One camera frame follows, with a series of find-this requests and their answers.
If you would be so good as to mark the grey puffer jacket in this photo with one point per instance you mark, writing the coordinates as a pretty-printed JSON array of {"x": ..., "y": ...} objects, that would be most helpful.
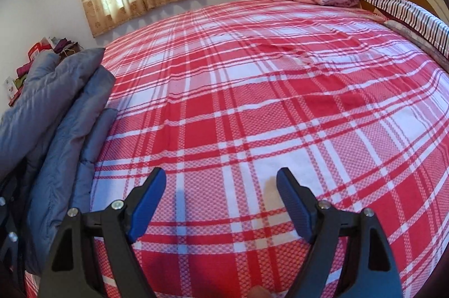
[{"x": 50, "y": 140}]

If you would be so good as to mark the red white plaid bedsheet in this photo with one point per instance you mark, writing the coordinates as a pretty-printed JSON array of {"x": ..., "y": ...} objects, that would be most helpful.
[{"x": 223, "y": 97}]

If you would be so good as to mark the striped pillow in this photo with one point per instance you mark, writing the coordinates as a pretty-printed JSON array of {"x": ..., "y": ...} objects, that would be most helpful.
[{"x": 421, "y": 21}]

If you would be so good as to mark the stacked folded clothes pile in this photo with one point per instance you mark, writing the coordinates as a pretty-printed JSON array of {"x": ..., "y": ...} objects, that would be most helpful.
[{"x": 56, "y": 47}]

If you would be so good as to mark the white greeting card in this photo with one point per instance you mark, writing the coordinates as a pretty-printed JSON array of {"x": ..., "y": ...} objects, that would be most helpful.
[{"x": 10, "y": 88}]

